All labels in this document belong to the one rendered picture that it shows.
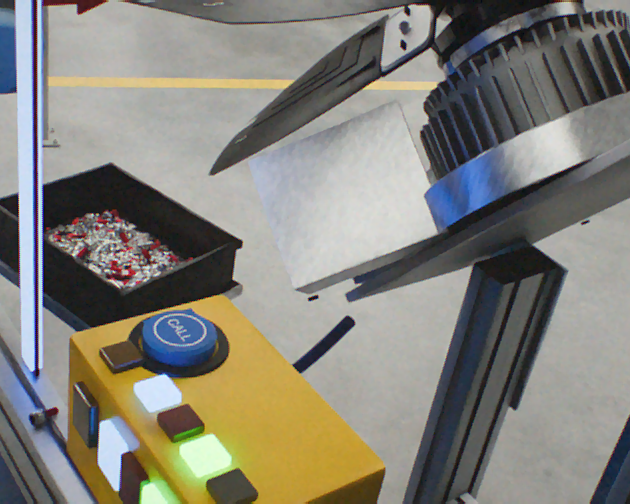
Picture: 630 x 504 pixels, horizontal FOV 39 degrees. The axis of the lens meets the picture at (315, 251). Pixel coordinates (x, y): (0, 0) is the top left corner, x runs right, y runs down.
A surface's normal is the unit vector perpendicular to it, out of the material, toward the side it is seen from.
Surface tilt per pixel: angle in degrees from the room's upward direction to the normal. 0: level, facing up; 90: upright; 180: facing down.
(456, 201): 92
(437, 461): 90
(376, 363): 0
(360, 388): 1
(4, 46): 90
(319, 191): 55
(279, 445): 0
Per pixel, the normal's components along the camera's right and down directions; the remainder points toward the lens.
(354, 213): -0.17, -0.10
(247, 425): 0.16, -0.84
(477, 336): -0.80, 0.20
